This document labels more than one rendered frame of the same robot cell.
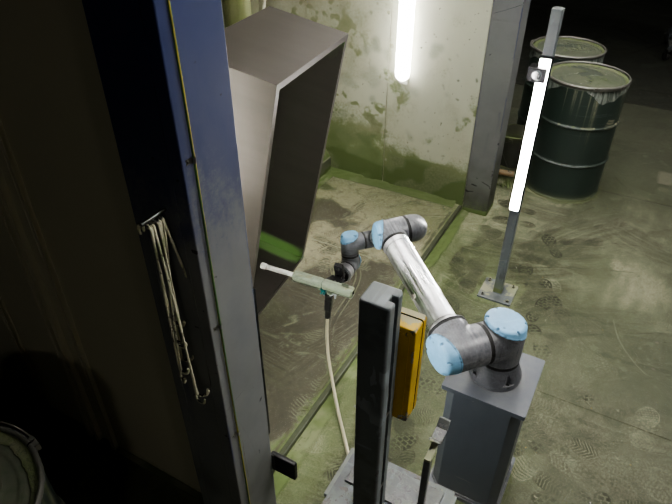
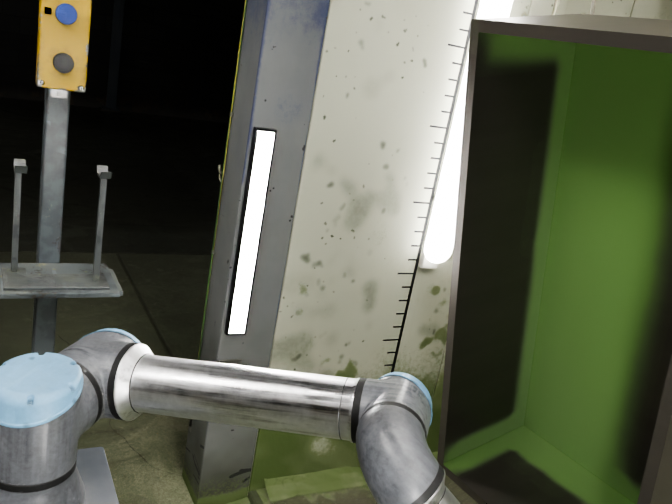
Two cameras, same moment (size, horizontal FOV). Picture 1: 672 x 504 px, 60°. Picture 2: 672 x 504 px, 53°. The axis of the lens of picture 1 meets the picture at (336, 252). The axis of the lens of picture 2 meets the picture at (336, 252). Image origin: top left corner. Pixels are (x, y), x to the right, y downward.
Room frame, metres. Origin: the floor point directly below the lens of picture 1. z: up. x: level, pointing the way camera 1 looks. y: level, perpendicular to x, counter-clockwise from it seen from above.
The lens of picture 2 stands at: (2.40, -1.22, 1.53)
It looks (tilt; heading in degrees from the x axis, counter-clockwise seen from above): 17 degrees down; 121
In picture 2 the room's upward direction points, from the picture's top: 11 degrees clockwise
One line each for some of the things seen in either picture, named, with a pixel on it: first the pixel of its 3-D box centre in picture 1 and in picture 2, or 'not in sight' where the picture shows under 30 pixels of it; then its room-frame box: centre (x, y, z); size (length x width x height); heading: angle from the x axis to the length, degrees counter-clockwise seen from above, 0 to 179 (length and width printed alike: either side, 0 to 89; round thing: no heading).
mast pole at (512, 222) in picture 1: (523, 172); not in sight; (2.71, -0.98, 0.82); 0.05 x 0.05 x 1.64; 61
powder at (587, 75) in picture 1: (587, 76); not in sight; (4.04, -1.77, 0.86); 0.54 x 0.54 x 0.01
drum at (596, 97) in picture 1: (573, 132); not in sight; (4.03, -1.77, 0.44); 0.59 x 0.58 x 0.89; 166
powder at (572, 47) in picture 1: (568, 48); not in sight; (4.68, -1.84, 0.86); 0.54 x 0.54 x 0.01
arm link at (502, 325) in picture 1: (500, 337); (37, 413); (1.49, -0.58, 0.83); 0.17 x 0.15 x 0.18; 110
